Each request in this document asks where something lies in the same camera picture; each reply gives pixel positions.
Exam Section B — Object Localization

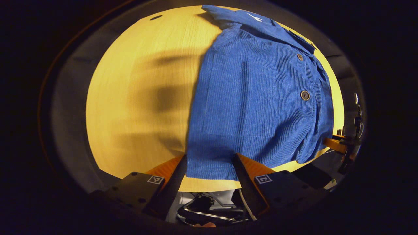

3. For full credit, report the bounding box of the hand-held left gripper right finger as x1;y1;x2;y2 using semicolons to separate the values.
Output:
232;152;328;218

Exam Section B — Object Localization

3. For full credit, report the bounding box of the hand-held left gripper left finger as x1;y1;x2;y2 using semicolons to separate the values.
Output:
107;154;188;220

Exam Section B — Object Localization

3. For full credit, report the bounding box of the blue corduroy shirt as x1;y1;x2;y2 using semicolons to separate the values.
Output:
185;5;335;181

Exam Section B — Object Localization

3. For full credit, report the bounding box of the black white striped object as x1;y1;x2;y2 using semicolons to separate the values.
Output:
177;193;250;226

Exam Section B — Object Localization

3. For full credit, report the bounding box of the white cord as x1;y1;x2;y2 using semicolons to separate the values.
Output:
238;189;258;221

